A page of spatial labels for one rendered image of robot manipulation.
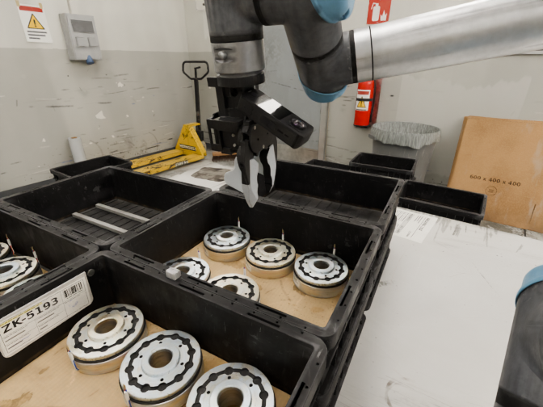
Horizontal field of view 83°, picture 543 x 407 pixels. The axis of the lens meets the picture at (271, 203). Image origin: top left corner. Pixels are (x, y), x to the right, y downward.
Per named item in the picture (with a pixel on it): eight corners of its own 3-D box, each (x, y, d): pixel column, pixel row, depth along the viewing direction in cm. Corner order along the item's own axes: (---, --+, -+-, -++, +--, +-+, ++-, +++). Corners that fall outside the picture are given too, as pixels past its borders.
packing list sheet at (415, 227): (439, 216, 112) (439, 216, 112) (426, 245, 95) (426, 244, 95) (351, 196, 129) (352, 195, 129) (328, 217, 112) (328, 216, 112)
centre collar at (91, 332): (79, 335, 44) (78, 332, 44) (108, 312, 48) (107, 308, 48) (104, 346, 42) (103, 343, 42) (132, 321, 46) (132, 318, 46)
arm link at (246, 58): (273, 37, 45) (242, 43, 39) (275, 71, 47) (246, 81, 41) (230, 39, 48) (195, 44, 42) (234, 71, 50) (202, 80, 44)
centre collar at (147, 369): (132, 368, 39) (132, 365, 39) (160, 340, 43) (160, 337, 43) (162, 384, 37) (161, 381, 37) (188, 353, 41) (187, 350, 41)
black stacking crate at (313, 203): (397, 219, 87) (404, 181, 83) (374, 277, 64) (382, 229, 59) (273, 192, 105) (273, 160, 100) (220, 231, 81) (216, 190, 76)
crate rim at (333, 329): (381, 238, 60) (384, 227, 59) (330, 356, 36) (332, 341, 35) (216, 198, 77) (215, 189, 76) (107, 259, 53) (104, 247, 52)
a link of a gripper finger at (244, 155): (250, 179, 53) (252, 127, 50) (259, 181, 52) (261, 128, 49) (234, 185, 49) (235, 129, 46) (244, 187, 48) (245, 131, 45)
